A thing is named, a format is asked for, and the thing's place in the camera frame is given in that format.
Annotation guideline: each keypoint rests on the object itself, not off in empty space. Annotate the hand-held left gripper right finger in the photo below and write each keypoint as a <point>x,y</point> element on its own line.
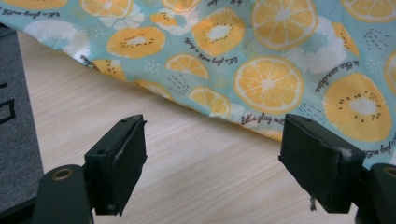
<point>317,165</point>

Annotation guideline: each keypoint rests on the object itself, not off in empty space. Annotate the light blue citrus print bag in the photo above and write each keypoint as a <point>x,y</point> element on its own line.
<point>267,59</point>

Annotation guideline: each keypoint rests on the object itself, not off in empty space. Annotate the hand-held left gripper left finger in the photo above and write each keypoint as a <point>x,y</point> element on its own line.
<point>116,168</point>

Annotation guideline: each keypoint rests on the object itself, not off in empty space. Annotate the grey mat with black marks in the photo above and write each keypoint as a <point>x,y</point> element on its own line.
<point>18,124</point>

